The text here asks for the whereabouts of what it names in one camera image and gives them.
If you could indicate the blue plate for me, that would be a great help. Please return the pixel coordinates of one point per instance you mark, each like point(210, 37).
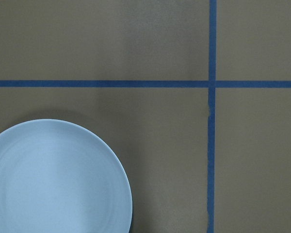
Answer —
point(58, 177)

